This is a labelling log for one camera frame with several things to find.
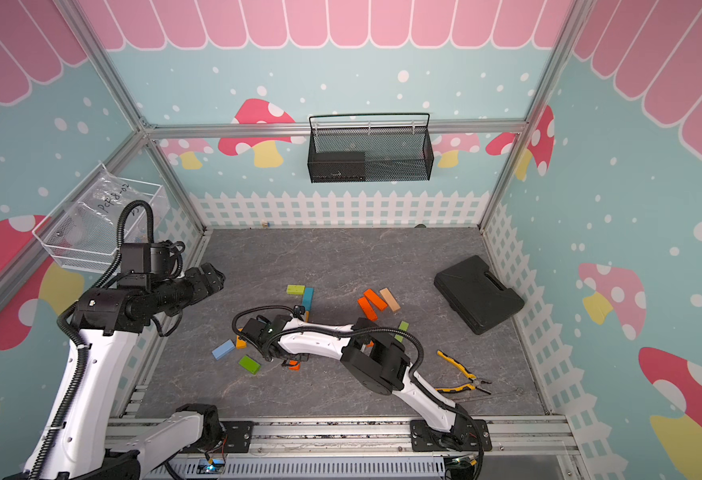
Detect lime green small block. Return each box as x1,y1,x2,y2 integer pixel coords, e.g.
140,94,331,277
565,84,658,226
286,284,306,296

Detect teal long block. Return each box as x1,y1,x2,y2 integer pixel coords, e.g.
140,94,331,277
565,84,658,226
301,287,314,312

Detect tan long block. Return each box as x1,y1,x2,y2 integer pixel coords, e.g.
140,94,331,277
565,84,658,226
379,288,401,312

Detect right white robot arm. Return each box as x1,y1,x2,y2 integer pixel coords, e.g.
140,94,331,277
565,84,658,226
231,305,487,451

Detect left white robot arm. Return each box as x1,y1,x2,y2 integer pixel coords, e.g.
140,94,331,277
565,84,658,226
15,200,225,479

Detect light blue block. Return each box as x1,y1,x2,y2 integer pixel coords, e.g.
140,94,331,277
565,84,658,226
211,340,236,361

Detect yellow-green flat block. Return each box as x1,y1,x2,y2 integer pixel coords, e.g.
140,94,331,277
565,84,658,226
395,321,409,343

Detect green circuit board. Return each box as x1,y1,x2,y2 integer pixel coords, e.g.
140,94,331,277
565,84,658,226
197,459,226,475

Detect black box in basket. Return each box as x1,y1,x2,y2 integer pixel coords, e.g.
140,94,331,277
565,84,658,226
308,151,366,183

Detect black plastic tool case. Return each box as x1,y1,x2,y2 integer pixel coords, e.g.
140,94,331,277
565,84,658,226
434,255,525,335

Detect yellow black pliers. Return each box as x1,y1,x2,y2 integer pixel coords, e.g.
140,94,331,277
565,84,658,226
436,350,492,395

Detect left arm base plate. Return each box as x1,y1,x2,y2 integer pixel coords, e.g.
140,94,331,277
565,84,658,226
220,420,255,454

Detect clear plastic wall bin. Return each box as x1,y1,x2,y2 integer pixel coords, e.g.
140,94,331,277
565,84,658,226
32,165,170,273

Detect black wire mesh basket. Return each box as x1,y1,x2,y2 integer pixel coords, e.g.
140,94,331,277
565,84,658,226
308,112,434,182

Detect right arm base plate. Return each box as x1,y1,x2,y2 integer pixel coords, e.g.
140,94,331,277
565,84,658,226
409,416,493,452

